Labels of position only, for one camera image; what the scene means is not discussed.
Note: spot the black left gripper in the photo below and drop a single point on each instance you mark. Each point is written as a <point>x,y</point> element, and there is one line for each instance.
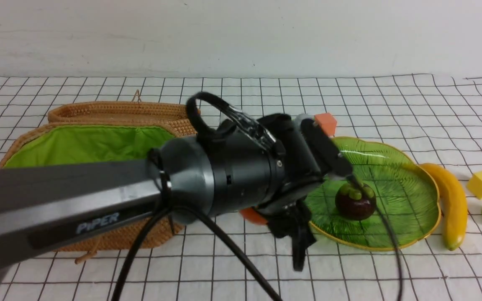
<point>287,215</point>

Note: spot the orange persimmon toy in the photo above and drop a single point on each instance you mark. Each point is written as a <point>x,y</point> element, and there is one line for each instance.
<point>252,216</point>

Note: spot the dark purple mangosteen toy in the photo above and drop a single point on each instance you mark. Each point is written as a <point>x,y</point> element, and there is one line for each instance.
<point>354,205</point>

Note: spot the green leaf glass plate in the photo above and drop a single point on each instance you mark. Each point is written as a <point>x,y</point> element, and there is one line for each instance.
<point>405,194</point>

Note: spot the yellow banana toy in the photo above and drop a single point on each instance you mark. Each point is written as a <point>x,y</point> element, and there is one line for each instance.
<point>454,203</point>

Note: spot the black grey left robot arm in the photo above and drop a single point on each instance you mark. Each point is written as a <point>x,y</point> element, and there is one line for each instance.
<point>269,165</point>

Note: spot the orange foam cube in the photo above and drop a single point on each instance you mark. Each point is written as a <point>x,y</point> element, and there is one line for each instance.
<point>327,122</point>

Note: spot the woven rattan basket lid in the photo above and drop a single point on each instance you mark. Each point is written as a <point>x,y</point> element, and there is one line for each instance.
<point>136,113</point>

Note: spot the woven rattan basket green lining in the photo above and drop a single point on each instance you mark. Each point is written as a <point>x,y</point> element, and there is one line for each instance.
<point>64,143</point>

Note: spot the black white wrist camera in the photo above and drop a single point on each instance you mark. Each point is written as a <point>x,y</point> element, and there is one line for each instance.
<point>327,155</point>

